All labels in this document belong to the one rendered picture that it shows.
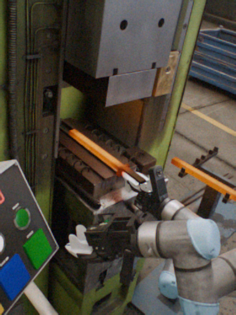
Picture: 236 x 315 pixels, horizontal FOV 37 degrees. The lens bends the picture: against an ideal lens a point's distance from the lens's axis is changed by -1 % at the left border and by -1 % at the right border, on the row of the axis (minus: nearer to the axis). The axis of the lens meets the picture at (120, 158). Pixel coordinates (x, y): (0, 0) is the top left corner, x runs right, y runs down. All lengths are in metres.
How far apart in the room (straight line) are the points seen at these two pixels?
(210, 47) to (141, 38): 4.09
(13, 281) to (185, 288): 0.40
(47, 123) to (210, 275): 0.69
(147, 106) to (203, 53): 3.80
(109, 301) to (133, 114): 0.94
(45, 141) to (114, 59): 0.36
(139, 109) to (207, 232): 0.87
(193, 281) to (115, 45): 0.63
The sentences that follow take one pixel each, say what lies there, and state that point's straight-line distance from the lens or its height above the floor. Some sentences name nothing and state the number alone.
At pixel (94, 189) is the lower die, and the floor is 0.96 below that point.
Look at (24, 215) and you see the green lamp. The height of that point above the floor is 1.09.
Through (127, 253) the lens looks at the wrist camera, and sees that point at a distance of 0.78.
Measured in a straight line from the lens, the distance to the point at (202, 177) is 1.49.
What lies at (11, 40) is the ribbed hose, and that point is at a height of 1.45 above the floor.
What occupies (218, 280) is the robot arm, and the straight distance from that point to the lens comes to 0.76.
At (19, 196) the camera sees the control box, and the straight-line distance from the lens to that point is 0.92.
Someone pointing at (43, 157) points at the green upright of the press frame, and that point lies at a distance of 1.22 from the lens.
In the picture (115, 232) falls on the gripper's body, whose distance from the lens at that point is 0.76.
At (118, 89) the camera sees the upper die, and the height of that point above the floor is 1.32.
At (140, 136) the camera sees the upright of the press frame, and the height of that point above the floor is 1.00.
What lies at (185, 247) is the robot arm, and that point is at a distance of 0.70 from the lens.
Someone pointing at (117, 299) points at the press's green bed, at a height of 0.16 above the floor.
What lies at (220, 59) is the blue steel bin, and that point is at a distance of 5.09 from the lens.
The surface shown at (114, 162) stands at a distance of 1.28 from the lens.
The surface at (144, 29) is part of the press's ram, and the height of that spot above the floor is 1.49.
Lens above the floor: 1.72
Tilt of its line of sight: 33 degrees down
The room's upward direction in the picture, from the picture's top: 10 degrees clockwise
